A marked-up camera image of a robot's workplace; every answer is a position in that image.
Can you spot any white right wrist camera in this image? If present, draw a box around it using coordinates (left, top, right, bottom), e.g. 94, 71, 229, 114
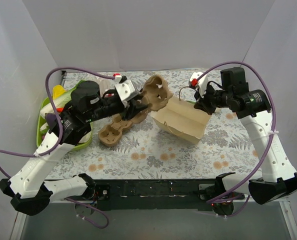
188, 72, 209, 96

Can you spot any brown paper bag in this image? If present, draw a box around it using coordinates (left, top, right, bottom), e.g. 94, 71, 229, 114
150, 96, 211, 145

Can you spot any floral patterned table mat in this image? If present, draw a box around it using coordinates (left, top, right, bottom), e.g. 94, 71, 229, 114
38, 69, 269, 181

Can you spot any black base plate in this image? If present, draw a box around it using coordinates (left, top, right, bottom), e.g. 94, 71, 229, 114
66, 178, 245, 211

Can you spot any green white bok choy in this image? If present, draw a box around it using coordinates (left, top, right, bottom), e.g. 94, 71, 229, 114
185, 100, 196, 105

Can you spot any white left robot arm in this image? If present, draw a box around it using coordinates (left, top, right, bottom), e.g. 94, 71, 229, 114
0, 80, 147, 216

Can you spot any single brown cup carrier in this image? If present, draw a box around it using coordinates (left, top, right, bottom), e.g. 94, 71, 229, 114
140, 75, 173, 112

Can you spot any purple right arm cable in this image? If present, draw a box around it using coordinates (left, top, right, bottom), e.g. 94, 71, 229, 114
197, 61, 277, 217

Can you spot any green plastic tray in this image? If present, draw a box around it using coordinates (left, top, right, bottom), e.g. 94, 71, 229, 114
36, 95, 94, 152

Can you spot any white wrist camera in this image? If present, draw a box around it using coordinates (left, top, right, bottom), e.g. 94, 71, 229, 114
113, 73, 138, 108
188, 72, 209, 96

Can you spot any yellow pepper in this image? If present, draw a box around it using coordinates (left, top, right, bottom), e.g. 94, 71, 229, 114
52, 85, 66, 99

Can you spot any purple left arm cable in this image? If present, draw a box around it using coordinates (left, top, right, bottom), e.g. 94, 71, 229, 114
0, 66, 116, 229

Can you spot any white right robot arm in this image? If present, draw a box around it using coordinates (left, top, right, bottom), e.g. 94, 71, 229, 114
189, 67, 297, 205

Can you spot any brown cardboard cup carrier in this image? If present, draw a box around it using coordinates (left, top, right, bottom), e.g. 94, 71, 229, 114
97, 109, 146, 148

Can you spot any large napa cabbage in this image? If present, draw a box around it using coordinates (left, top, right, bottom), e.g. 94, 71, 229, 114
39, 80, 84, 118

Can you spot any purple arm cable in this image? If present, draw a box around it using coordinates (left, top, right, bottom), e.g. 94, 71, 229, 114
197, 61, 277, 217
0, 66, 116, 229

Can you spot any aluminium frame rail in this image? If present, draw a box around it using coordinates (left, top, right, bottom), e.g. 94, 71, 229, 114
9, 181, 297, 240

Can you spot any purple eggplant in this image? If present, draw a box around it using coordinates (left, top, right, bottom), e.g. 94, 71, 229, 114
45, 113, 57, 127

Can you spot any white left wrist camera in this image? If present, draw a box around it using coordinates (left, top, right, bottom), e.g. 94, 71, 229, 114
113, 73, 138, 108

